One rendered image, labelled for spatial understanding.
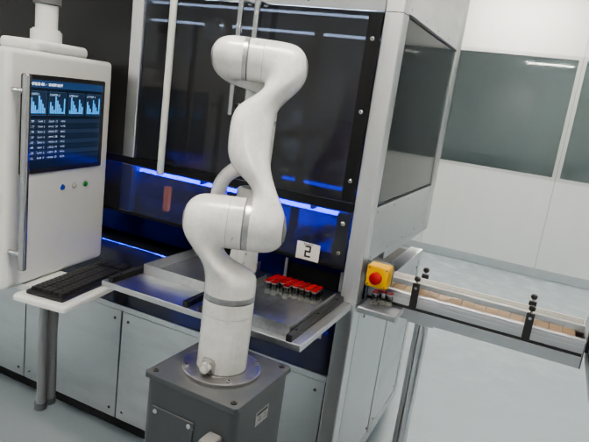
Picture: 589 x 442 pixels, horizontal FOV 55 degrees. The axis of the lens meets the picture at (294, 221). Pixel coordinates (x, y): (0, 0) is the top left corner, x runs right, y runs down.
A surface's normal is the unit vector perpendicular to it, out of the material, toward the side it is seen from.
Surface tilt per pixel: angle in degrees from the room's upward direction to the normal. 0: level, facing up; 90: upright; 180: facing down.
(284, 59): 69
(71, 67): 90
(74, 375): 90
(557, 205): 90
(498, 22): 90
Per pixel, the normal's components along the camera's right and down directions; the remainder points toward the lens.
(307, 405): -0.43, 0.15
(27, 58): 0.94, 0.19
